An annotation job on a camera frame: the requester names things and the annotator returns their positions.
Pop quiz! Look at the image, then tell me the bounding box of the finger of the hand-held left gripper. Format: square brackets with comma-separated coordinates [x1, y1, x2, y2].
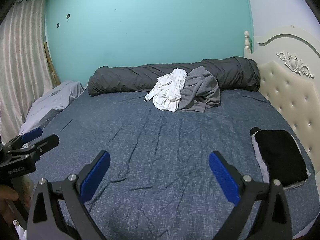
[4, 127, 43, 152]
[7, 134, 60, 157]

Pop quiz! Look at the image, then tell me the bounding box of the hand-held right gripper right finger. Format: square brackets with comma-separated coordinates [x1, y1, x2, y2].
[209, 151, 293, 240]

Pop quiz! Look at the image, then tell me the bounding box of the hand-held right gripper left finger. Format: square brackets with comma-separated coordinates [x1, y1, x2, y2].
[26, 150, 112, 240]

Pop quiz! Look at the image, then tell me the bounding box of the person's left hand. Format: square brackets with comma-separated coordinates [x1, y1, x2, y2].
[0, 185, 19, 225]

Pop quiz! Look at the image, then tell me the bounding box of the light grey bed cloth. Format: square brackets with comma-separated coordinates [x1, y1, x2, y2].
[19, 80, 84, 135]

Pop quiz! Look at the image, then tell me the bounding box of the folded black garment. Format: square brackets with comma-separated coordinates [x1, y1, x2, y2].
[249, 127, 309, 185]

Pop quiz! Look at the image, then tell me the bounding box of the bed with blue patterned sheet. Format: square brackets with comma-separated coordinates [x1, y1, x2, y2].
[19, 81, 317, 240]

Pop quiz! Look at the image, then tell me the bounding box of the beige striped curtain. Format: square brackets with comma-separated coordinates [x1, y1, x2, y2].
[0, 0, 54, 143]

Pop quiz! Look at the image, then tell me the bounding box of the crumpled dark grey garment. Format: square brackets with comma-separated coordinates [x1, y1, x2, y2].
[179, 66, 221, 112]

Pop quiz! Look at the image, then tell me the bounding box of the dark grey rolled duvet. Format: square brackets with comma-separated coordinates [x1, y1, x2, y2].
[87, 56, 261, 97]

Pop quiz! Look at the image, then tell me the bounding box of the crumpled white garment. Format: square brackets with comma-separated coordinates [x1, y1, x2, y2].
[144, 68, 188, 112]

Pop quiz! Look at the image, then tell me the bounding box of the cream tufted headboard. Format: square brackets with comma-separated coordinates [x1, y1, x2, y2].
[243, 25, 320, 165]

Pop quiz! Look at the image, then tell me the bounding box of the wooden frame against wall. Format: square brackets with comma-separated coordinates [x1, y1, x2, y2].
[44, 41, 61, 87]

